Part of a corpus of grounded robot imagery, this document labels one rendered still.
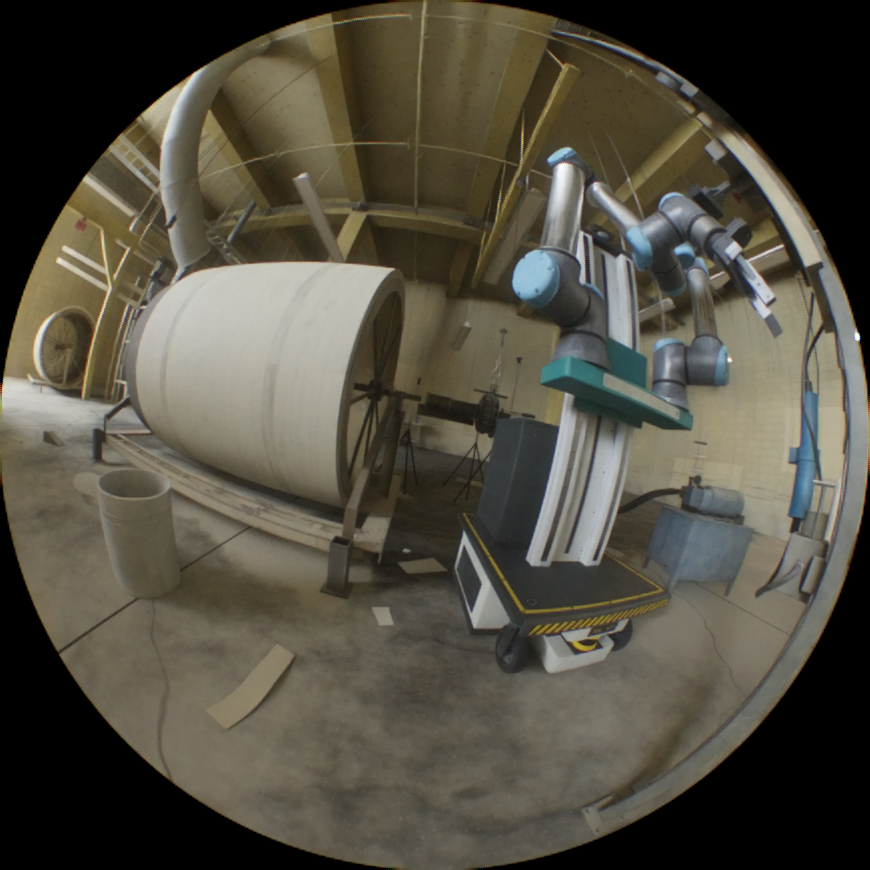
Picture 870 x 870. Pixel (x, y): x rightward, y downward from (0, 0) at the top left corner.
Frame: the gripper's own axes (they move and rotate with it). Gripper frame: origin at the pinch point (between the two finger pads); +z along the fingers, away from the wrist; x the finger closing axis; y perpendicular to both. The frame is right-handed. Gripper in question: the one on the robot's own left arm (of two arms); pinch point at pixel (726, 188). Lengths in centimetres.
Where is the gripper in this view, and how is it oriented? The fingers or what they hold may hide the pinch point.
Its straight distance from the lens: 109.1
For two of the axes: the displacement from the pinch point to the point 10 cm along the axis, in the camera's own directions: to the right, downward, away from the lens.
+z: 0.7, 0.3, -10.0
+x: 9.8, 2.0, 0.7
